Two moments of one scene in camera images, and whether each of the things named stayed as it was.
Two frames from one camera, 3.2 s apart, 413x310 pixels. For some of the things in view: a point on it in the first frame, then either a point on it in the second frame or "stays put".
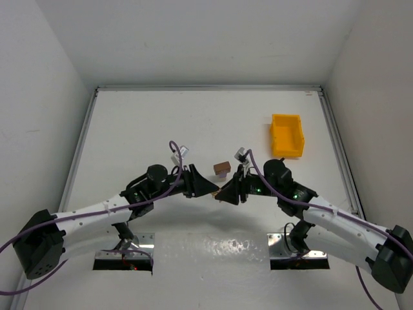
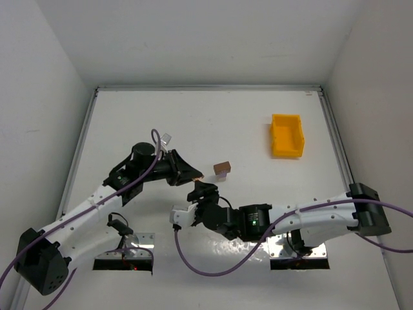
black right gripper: x=242 y=185 to x=204 y=199
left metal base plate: x=146 y=243 stays put
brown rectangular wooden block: x=222 y=168 stays put
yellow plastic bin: x=286 y=136 stays put
